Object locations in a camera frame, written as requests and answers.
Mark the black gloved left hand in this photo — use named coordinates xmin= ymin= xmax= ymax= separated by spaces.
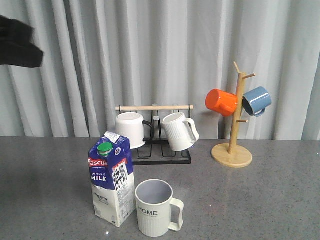
xmin=0 ymin=16 xmax=44 ymax=68

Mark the blue white milk carton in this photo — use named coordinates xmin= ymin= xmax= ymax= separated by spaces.
xmin=88 ymin=131 xmax=136 ymax=228

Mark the cream HOME mug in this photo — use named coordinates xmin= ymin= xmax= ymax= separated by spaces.
xmin=135 ymin=179 xmax=184 ymax=238

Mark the grey curtain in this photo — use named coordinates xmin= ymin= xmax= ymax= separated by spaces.
xmin=0 ymin=0 xmax=320 ymax=140

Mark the white ribbed mug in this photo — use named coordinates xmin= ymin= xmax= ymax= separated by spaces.
xmin=161 ymin=112 xmax=200 ymax=152

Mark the orange mug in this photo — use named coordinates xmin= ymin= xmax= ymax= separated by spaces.
xmin=205 ymin=88 xmax=238 ymax=117

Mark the wooden mug tree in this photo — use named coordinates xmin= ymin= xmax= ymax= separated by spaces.
xmin=211 ymin=62 xmax=256 ymax=168

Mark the blue mug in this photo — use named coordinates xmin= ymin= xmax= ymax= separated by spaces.
xmin=242 ymin=86 xmax=272 ymax=117

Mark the white mug black handle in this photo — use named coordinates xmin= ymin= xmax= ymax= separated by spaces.
xmin=115 ymin=112 xmax=155 ymax=149

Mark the black wire mug rack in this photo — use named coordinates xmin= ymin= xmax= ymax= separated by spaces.
xmin=115 ymin=104 xmax=194 ymax=166

